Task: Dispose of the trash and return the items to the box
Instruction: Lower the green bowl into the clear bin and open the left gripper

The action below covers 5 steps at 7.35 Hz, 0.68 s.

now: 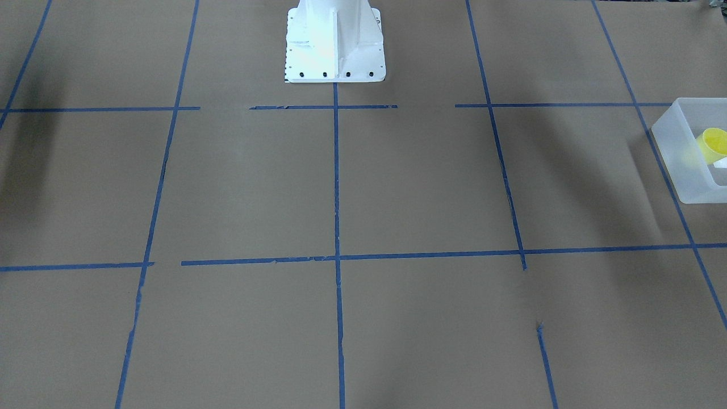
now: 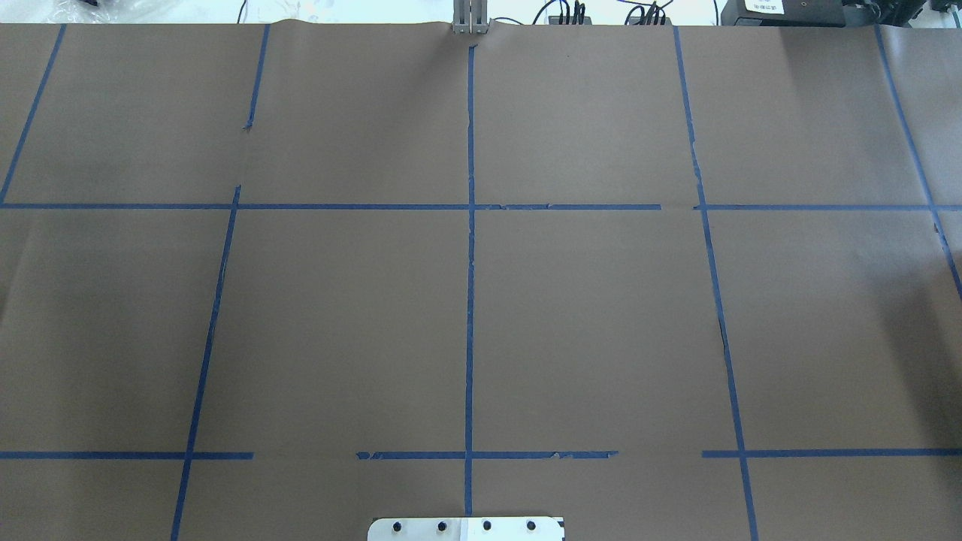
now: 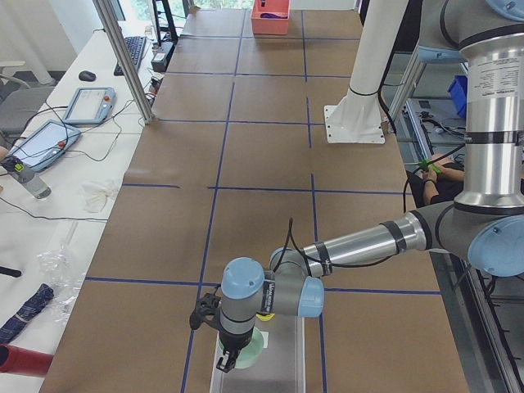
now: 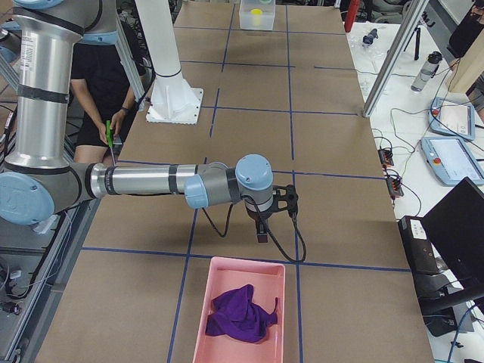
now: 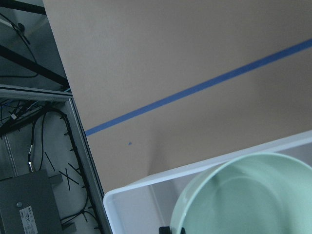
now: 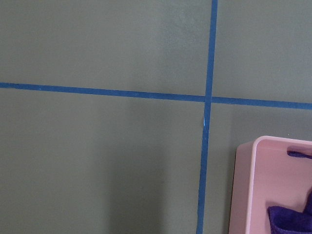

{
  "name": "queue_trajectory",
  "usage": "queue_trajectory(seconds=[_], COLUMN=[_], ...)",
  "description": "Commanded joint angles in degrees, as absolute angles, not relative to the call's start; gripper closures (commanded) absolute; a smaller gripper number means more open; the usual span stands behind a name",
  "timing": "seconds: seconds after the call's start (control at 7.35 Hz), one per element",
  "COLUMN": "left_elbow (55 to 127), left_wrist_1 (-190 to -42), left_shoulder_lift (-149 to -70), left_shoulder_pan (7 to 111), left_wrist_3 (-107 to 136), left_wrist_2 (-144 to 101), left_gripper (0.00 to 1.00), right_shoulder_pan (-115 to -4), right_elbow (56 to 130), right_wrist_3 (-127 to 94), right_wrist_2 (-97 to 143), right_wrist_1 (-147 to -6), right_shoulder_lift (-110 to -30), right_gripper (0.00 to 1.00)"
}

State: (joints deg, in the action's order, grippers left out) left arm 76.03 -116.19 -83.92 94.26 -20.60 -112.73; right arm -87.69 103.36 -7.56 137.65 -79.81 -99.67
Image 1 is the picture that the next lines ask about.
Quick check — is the yellow plastic cup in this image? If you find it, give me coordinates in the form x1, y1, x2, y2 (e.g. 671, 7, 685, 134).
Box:
681, 127, 726, 166

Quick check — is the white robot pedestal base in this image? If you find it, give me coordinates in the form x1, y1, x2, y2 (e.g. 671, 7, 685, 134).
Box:
284, 1, 387, 84

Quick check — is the translucent white plastic bin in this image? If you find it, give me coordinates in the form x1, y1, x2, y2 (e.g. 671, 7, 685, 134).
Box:
651, 98, 726, 204

